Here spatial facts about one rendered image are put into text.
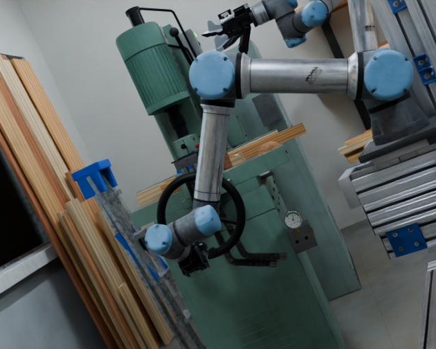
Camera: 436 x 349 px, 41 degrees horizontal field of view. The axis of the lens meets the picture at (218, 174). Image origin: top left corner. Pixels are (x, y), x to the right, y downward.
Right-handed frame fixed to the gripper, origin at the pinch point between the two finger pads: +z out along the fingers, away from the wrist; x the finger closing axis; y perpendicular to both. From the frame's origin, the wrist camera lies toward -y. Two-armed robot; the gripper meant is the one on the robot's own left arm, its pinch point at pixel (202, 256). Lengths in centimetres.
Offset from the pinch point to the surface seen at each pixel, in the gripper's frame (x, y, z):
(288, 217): 27.7, -5.2, 18.1
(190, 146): 6.0, -45.8, 15.3
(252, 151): 25, -37, 25
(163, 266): -52, -41, 106
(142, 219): -19.4, -26.4, 11.8
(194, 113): 11, -62, 22
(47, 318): -123, -43, 103
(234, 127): 22, -55, 34
